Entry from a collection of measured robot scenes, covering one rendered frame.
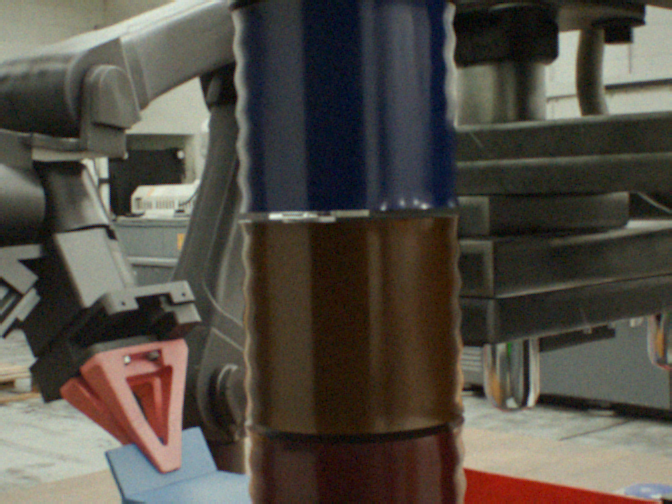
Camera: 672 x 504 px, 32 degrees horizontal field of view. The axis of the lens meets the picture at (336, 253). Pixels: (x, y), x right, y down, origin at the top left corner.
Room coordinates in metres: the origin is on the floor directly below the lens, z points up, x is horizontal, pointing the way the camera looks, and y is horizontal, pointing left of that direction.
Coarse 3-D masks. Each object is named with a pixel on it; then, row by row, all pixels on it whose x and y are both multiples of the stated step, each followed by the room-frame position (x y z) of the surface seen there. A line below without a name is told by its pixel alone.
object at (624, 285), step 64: (512, 64) 0.47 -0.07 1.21; (512, 128) 0.43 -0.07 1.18; (576, 128) 0.41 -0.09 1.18; (640, 128) 0.39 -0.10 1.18; (512, 192) 0.43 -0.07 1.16; (576, 192) 0.41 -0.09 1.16; (512, 256) 0.40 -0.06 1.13; (576, 256) 0.43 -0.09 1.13; (640, 256) 0.47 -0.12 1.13; (512, 320) 0.40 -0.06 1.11; (576, 320) 0.43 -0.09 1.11; (512, 384) 0.42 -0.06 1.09
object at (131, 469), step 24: (192, 432) 0.71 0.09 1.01; (120, 456) 0.67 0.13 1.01; (144, 456) 0.68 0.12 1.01; (192, 456) 0.70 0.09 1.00; (120, 480) 0.66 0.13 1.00; (144, 480) 0.67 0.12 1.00; (168, 480) 0.68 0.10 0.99; (192, 480) 0.68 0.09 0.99; (216, 480) 0.68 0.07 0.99; (240, 480) 0.68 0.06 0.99
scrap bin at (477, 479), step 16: (480, 480) 0.81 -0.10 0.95; (496, 480) 0.80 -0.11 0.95; (512, 480) 0.79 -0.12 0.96; (528, 480) 0.79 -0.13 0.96; (464, 496) 0.82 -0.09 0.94; (480, 496) 0.81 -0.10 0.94; (496, 496) 0.80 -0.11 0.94; (512, 496) 0.79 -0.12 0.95; (528, 496) 0.79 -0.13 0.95; (544, 496) 0.78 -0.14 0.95; (560, 496) 0.77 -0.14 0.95; (576, 496) 0.76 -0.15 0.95; (592, 496) 0.75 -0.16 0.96; (608, 496) 0.74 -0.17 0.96; (624, 496) 0.73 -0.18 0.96
